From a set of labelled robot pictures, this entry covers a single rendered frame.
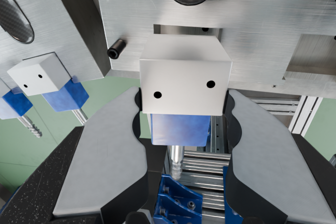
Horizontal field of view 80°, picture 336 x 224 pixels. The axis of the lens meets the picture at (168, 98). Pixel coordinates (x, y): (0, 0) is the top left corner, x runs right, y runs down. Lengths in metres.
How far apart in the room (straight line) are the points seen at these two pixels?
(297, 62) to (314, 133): 1.45
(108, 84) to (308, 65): 1.30
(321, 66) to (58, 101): 0.30
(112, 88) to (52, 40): 1.19
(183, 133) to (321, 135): 1.57
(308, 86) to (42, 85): 0.33
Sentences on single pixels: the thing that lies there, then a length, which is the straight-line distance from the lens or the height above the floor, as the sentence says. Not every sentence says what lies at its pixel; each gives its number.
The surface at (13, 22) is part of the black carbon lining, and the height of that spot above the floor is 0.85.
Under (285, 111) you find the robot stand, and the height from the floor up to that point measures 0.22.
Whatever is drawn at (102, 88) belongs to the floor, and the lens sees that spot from 1.48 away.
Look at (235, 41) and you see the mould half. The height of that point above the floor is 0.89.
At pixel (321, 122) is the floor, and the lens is 1.60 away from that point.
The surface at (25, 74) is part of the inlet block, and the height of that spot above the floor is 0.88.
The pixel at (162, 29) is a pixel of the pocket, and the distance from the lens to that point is 0.20.
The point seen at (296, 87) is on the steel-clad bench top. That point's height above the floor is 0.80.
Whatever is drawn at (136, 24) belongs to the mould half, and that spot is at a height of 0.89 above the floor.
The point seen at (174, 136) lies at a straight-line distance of 0.15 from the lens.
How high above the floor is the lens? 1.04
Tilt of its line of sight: 50 degrees down
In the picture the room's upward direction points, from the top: 165 degrees counter-clockwise
